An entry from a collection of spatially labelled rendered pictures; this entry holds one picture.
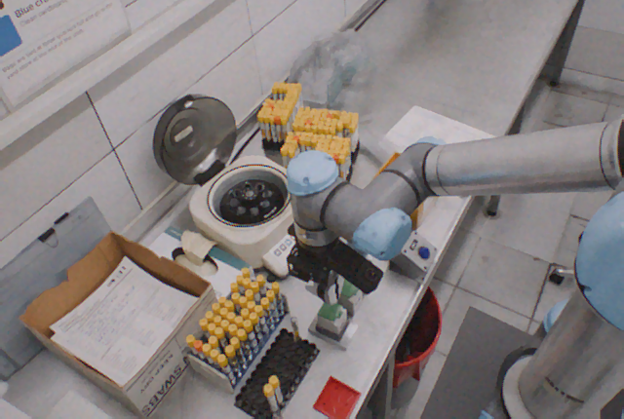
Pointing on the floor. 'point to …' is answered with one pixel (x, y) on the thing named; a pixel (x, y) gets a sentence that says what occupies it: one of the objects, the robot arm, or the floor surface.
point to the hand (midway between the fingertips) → (335, 300)
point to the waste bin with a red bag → (424, 325)
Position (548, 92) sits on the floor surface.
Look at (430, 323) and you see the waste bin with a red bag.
